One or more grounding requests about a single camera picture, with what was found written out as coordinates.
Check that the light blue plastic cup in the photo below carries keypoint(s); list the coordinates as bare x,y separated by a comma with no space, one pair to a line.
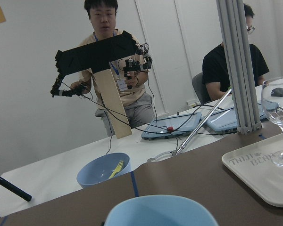
160,210

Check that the blue bowl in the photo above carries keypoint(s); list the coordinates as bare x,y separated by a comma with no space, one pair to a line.
100,169

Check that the standing operator beige shirt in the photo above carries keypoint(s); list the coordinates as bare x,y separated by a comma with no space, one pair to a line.
136,102

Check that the blue teach pendant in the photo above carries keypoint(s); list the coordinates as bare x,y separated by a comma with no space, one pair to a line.
172,126
223,121

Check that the yellow plastic fork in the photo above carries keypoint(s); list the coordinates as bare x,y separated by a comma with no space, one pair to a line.
117,169

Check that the wooden teleoperation board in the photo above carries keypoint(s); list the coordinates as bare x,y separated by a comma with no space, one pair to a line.
97,56

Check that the aluminium profile column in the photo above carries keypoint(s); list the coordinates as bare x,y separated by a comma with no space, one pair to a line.
237,53

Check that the clear wine glass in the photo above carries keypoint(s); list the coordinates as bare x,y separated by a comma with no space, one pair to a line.
272,105

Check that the cream bear serving tray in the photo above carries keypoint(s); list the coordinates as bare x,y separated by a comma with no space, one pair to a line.
253,165

